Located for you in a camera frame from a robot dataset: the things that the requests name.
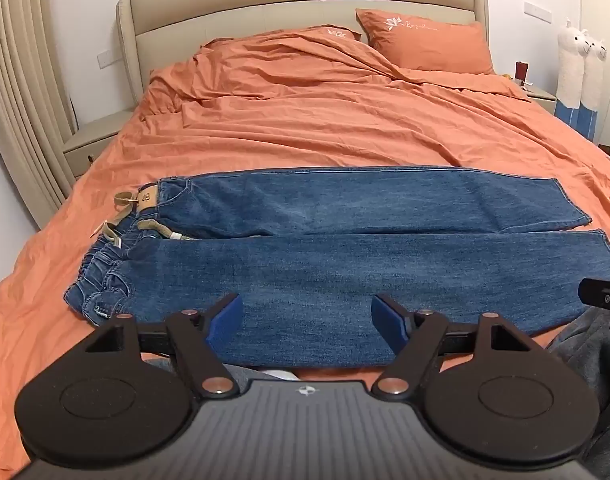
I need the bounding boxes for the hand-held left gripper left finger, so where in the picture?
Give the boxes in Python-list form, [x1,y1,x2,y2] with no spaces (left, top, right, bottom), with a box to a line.
[82,292,246,401]

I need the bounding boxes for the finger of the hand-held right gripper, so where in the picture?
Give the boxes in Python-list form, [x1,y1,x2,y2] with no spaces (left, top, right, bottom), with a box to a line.
[578,276,610,334]

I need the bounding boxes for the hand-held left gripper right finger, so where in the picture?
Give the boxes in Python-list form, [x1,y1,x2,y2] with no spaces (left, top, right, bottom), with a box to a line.
[371,292,540,401]

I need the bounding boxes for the blue denim pants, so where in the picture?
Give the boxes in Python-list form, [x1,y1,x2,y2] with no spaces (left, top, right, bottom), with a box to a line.
[62,167,610,368]

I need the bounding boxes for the person's dark grey clothing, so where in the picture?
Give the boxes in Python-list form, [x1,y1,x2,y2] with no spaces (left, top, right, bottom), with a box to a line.
[547,304,610,461]

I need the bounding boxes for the beige nightstand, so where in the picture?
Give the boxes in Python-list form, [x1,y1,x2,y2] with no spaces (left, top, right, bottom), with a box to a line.
[525,82,558,117]
[62,110,136,181]

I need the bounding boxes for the white alpaca plush toy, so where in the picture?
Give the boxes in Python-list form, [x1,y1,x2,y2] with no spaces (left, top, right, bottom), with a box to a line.
[556,19,586,122]
[581,32,610,140]

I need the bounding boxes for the orange duvet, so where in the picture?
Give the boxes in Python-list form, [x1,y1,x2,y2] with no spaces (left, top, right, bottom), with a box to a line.
[0,25,610,471]

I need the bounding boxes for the orange pillow with white print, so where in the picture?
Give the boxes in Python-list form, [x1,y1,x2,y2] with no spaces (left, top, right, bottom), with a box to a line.
[200,24,363,53]
[356,8,496,76]

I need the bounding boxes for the beige upholstered bed headboard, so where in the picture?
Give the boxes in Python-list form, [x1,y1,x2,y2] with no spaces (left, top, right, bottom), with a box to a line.
[116,0,490,111]

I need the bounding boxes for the beige curtain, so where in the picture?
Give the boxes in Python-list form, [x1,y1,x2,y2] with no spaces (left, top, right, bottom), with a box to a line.
[0,0,79,221]

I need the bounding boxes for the white wall switch panel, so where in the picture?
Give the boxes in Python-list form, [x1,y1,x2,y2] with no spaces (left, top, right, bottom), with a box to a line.
[523,2,554,24]

